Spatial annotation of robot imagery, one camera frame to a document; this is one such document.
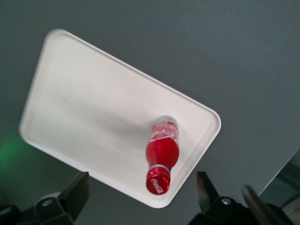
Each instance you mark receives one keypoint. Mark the red coke bottle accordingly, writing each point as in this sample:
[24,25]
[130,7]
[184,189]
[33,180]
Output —
[162,152]

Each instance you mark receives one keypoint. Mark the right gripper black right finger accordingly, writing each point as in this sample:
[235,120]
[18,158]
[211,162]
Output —
[206,192]

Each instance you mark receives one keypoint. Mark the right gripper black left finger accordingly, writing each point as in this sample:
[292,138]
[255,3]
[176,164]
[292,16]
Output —
[77,189]

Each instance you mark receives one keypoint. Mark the cream plastic tray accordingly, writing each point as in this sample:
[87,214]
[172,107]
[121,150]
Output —
[98,110]

